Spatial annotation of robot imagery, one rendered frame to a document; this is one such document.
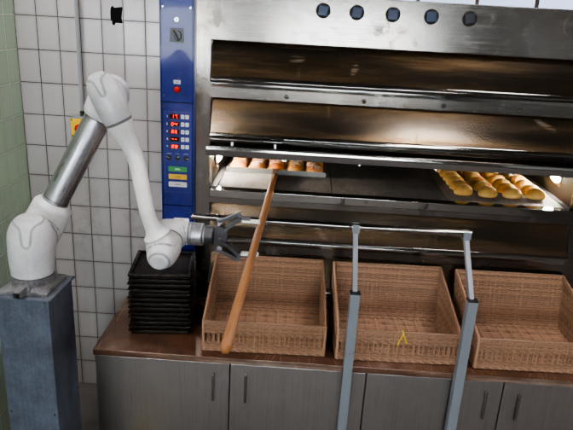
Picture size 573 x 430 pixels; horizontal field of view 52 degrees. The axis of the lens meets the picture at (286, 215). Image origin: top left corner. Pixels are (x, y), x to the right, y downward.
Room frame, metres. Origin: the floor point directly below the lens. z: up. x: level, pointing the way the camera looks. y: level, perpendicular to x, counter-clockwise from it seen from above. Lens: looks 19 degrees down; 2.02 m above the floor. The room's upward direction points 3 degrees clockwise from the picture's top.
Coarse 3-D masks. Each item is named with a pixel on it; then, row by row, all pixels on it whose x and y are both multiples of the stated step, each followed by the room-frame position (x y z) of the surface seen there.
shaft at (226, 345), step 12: (264, 204) 2.51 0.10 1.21; (264, 216) 2.36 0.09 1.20; (252, 240) 2.09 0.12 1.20; (252, 252) 1.96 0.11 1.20; (252, 264) 1.87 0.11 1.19; (240, 288) 1.67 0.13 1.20; (240, 300) 1.59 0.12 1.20; (240, 312) 1.54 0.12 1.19; (228, 324) 1.45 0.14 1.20; (228, 336) 1.38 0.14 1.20; (228, 348) 1.34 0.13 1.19
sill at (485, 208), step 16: (224, 192) 2.79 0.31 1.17; (240, 192) 2.79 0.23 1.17; (256, 192) 2.78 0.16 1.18; (288, 192) 2.81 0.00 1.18; (304, 192) 2.82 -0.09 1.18; (416, 208) 2.77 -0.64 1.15; (432, 208) 2.77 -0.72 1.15; (448, 208) 2.77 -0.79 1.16; (464, 208) 2.76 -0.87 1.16; (480, 208) 2.76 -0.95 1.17; (496, 208) 2.76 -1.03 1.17; (512, 208) 2.76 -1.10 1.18; (528, 208) 2.76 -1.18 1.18; (544, 208) 2.78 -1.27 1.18; (560, 208) 2.79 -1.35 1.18
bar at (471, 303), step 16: (272, 224) 2.42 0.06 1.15; (288, 224) 2.41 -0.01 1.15; (304, 224) 2.40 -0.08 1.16; (320, 224) 2.40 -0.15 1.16; (336, 224) 2.40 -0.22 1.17; (352, 224) 2.41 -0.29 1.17; (368, 224) 2.41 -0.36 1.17; (464, 240) 2.38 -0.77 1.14; (352, 272) 2.28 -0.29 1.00; (352, 288) 2.22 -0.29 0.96; (352, 304) 2.18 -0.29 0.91; (352, 320) 2.18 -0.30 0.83; (464, 320) 2.18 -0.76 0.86; (352, 336) 2.18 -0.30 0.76; (464, 336) 2.17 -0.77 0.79; (352, 352) 2.17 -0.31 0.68; (464, 352) 2.17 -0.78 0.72; (352, 368) 2.18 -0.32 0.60; (464, 368) 2.17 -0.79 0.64; (448, 416) 2.18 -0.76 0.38
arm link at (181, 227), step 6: (162, 222) 2.13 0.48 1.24; (168, 222) 2.12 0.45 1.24; (174, 222) 2.12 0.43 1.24; (180, 222) 2.13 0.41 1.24; (186, 222) 2.14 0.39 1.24; (174, 228) 2.08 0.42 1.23; (180, 228) 2.10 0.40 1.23; (186, 228) 2.11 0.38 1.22; (180, 234) 2.07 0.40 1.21; (186, 234) 2.10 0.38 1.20; (186, 240) 2.10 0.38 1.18
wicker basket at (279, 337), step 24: (216, 264) 2.68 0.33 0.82; (240, 264) 2.74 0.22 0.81; (264, 264) 2.74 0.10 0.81; (288, 264) 2.74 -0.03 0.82; (312, 264) 2.74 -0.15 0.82; (216, 288) 2.70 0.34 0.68; (264, 288) 2.71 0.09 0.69; (312, 288) 2.71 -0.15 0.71; (216, 312) 2.62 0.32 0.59; (264, 312) 2.65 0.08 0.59; (288, 312) 2.66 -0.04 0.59; (312, 312) 2.68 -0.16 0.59; (216, 336) 2.39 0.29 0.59; (240, 336) 2.40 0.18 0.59; (264, 336) 2.29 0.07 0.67; (288, 336) 2.29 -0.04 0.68; (312, 336) 2.29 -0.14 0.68
